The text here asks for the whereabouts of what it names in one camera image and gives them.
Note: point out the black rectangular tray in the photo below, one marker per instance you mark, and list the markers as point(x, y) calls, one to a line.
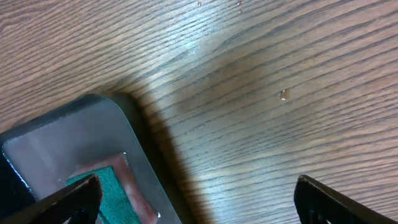
point(38, 156)

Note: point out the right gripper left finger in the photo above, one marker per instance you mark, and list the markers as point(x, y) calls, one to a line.
point(76, 203)

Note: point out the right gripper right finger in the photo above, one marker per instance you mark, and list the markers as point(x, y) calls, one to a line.
point(317, 203)

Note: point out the green and red sponge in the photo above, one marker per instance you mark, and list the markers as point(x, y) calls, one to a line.
point(122, 200)

